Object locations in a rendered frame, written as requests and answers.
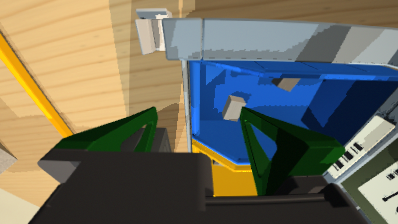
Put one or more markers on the yellow open bin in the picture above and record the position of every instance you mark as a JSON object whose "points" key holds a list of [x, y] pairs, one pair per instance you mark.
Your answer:
{"points": [[231, 180]]}

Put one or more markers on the olive green tool case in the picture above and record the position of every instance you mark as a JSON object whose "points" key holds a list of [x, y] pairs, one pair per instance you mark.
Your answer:
{"points": [[374, 187]]}

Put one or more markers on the blue bin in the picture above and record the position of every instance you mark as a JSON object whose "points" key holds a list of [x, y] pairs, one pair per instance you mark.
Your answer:
{"points": [[330, 98]]}

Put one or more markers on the yellow bar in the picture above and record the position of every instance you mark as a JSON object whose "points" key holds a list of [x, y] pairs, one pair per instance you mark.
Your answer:
{"points": [[19, 72]]}

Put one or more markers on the grey metal shelf rack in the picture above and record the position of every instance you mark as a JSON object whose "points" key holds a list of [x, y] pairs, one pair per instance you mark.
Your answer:
{"points": [[240, 39]]}

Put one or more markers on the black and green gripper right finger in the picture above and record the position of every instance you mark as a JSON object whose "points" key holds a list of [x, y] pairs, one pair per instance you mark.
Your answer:
{"points": [[300, 151]]}

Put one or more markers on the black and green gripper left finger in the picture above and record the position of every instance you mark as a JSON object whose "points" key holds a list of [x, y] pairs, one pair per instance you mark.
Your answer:
{"points": [[108, 137]]}

